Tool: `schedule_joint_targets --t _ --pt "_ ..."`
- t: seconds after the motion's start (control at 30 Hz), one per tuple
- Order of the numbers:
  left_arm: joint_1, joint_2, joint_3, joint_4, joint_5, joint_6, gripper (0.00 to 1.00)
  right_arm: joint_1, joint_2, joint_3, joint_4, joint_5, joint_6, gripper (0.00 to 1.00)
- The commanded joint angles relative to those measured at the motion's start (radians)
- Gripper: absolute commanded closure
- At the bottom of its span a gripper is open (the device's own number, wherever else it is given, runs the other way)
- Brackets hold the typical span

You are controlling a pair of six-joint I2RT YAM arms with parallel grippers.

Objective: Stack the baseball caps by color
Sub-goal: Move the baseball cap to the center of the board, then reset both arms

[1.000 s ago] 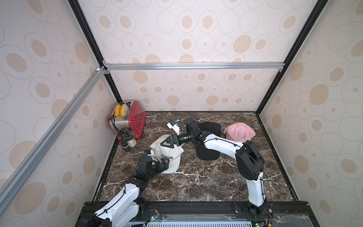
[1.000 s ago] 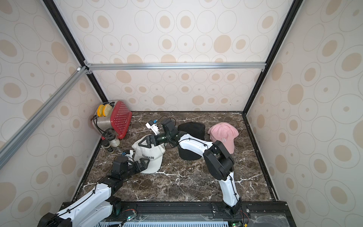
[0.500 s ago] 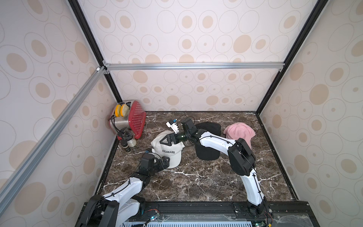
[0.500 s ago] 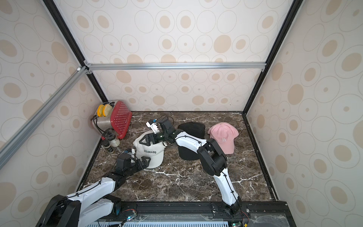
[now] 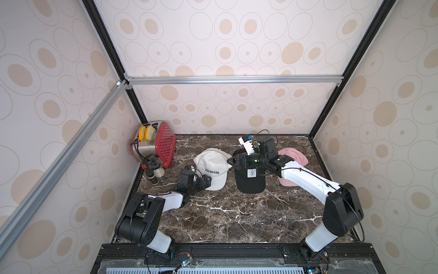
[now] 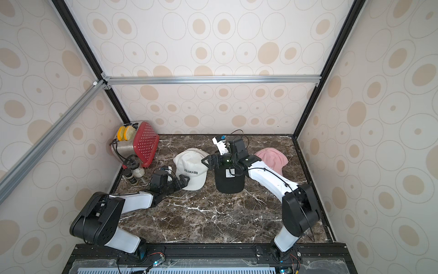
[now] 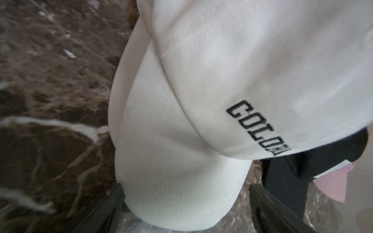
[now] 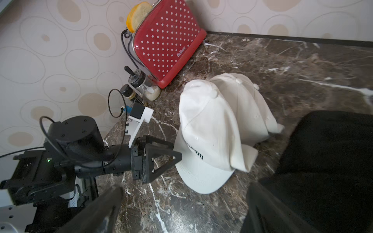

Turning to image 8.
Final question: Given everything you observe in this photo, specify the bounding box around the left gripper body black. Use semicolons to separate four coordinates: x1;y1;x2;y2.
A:
43;116;147;182

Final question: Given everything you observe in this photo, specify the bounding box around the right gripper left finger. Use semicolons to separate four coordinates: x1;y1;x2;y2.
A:
57;185;124;233

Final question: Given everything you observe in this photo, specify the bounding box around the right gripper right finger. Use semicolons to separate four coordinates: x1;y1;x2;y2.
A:
241;183;316;233

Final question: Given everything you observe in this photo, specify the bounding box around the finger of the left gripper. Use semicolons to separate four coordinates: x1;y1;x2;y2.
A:
144;136;182;183

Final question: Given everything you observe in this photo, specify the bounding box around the white cap back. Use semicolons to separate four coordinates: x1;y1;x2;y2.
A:
174;80;258;194

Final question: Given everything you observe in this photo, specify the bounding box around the black cap with white label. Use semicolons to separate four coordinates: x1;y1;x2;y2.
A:
259;111;373;233

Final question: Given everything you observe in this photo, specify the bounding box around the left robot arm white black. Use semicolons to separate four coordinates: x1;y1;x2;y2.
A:
1;116;182;233

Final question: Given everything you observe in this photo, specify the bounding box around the clear bottle black cap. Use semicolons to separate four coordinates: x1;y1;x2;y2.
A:
124;66;161;101

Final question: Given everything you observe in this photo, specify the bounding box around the small dark bottle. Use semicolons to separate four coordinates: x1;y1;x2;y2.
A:
120;84;147;106

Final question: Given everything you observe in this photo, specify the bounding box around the metal rack container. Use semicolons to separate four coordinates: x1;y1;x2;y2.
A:
120;28;146;71

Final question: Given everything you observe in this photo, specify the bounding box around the yellow sponge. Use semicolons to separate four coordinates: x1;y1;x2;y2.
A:
126;2;153;33

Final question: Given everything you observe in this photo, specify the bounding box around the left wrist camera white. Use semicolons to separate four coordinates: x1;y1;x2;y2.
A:
125;103;154;148

